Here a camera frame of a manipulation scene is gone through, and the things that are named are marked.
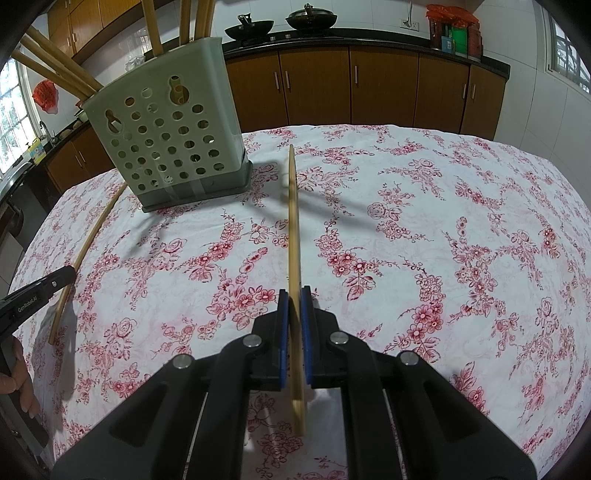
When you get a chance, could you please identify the left kitchen window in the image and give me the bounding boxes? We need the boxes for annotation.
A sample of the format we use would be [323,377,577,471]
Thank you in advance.
[0,59,39,175]

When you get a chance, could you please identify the person's left hand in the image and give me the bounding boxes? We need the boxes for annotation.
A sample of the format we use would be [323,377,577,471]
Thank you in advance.
[0,336,40,418]

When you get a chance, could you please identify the floral pink tablecloth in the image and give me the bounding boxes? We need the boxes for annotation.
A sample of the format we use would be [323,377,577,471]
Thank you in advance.
[8,123,591,480]

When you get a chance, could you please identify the chrome sink faucet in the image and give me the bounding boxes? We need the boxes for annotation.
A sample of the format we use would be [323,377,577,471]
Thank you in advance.
[39,120,56,146]

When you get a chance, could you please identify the green perforated utensil holder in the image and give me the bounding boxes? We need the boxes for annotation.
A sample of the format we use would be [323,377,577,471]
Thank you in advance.
[83,37,252,212]

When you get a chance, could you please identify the red hanging plastic bag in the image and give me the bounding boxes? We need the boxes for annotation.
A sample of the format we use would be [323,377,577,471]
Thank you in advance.
[32,79,59,115]

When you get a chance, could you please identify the black wok on stove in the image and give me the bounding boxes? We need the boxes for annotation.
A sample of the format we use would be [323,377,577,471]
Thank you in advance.
[224,13,274,42]

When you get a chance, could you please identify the lidded black wok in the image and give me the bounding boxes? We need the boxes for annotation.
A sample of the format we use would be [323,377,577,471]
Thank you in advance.
[286,3,338,33]

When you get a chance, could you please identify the green box on counter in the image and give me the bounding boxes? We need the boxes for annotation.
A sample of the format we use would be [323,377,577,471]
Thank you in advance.
[451,26,468,57]

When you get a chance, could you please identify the orange plastic bag on counter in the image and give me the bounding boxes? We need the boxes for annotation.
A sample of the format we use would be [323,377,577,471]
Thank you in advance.
[426,4,480,28]

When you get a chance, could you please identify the right barred window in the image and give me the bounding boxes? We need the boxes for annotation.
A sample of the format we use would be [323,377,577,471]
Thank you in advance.
[543,10,590,95]

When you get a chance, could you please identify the wall power socket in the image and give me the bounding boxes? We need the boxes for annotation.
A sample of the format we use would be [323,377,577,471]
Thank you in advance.
[400,19,421,32]

